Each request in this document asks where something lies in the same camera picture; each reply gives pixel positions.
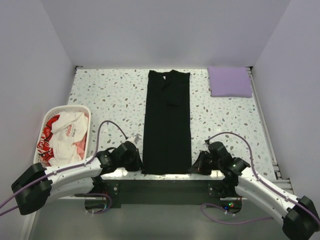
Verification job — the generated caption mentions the aluminium frame rail right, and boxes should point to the aluminium frame rail right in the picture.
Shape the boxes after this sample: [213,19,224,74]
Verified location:
[246,66,292,188]

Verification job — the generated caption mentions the white red printed t shirt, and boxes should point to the white red printed t shirt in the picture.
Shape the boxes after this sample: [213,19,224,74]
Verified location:
[37,111,90,166]

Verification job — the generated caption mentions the white plastic laundry basket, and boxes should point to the white plastic laundry basket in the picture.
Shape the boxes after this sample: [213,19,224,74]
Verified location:
[33,104,92,167]

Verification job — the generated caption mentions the pink garment in basket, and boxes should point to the pink garment in basket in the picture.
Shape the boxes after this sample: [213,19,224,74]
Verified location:
[74,136,87,155]

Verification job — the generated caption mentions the black t shirt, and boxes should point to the black t shirt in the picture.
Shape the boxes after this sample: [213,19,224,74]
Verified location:
[142,70,192,175]

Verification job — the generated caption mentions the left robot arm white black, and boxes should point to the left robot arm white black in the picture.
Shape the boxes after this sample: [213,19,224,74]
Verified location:
[11,140,143,216]

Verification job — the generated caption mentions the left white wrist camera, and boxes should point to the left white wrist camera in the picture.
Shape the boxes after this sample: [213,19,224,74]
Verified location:
[127,134,141,145]

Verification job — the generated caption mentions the folded purple t shirt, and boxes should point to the folded purple t shirt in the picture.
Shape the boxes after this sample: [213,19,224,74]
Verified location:
[207,66,252,98]

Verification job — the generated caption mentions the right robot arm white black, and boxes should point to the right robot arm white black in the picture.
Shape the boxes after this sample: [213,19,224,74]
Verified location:
[189,141,320,240]

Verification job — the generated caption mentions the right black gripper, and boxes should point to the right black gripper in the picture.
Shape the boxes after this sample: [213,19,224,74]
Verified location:
[188,151,222,176]

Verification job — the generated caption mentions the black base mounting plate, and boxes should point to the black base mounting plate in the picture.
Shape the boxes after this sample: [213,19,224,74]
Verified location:
[75,177,243,214]

